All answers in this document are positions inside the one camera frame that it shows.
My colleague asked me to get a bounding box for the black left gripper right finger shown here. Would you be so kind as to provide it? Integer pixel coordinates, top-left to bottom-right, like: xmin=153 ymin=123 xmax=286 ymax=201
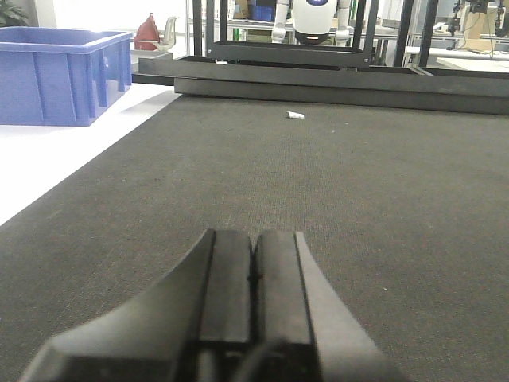
xmin=238 ymin=230 xmax=406 ymax=381

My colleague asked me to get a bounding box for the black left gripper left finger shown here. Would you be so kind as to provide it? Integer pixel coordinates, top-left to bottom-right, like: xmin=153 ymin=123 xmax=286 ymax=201
xmin=21 ymin=229 xmax=251 ymax=381

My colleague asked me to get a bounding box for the dark grey table mat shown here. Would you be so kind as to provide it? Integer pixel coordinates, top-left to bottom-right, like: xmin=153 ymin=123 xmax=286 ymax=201
xmin=1 ymin=97 xmax=508 ymax=381

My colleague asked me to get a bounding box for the white paper scrap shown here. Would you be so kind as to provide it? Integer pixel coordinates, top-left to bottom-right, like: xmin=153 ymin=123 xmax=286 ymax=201
xmin=287 ymin=111 xmax=305 ymax=119

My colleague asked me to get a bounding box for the white plastic chair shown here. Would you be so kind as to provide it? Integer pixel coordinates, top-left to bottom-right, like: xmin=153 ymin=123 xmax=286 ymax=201
xmin=157 ymin=16 xmax=178 ymax=51

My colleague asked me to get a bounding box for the blue plastic crate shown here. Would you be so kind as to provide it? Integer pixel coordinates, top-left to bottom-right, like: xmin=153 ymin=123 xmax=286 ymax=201
xmin=1 ymin=26 xmax=132 ymax=127

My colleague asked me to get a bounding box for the red bag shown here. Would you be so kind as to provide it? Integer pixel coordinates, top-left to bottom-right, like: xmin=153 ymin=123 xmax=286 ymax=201
xmin=134 ymin=13 xmax=160 ymax=51

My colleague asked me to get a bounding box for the white humanoid robot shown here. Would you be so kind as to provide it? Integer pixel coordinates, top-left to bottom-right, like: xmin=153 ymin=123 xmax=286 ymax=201
xmin=271 ymin=0 xmax=351 ymax=47

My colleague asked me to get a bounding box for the black metal frame rack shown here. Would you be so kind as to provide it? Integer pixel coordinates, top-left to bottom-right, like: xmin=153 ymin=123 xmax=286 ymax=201
xmin=133 ymin=1 xmax=508 ymax=115

